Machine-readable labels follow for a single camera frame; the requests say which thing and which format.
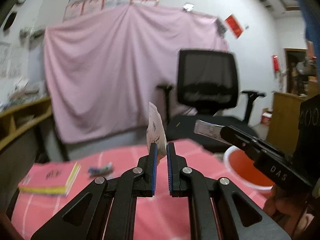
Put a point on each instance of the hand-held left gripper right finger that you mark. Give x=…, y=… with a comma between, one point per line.
x=170, y=170

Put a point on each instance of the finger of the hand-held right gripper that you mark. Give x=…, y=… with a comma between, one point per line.
x=237, y=142
x=240, y=131

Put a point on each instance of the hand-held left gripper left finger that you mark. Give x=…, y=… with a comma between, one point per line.
x=154, y=170

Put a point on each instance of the orange bucket with white rim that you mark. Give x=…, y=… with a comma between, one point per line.
x=240, y=165

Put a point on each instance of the white strip wrapper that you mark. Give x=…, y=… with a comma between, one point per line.
x=207, y=128

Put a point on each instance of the white paper packet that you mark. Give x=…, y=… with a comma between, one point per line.
x=155, y=127

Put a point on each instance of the dark grey small packet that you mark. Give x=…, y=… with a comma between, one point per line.
x=95, y=170

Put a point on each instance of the person's right hand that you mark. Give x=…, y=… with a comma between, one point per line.
x=280, y=205

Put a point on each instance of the red white cardboard box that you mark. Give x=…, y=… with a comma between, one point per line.
x=266, y=116

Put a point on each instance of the wooden cabinet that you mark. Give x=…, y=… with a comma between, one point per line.
x=285, y=115

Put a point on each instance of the pink checked tablecloth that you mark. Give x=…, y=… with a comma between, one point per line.
x=162, y=217

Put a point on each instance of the black mesh office chair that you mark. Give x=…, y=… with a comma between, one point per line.
x=207, y=70

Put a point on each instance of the red hanging ornament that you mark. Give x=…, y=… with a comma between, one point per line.
x=275, y=63

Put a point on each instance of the yellow spine book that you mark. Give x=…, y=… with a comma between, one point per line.
x=67, y=188

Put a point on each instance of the grey tape strip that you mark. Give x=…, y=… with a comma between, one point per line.
x=221, y=30

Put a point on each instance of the pink hanging cloth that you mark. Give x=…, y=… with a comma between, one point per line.
x=112, y=67

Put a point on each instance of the silver tape patch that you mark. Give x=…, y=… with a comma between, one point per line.
x=188, y=6

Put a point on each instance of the blue cloth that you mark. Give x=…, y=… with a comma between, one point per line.
x=311, y=10

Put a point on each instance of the wooden desk shelf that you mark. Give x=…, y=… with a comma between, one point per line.
x=25, y=110

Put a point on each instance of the pile of papers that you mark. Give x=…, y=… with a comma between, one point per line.
x=22, y=92

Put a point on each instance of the black hanging cap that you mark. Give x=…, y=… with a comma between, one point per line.
x=10, y=21

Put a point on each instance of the red diamond wall decoration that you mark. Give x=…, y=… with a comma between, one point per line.
x=234, y=26

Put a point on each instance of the small wall chart sheet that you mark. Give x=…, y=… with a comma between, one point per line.
x=17, y=61

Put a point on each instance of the large wall chart sheet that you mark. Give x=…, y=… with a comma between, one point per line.
x=3, y=60

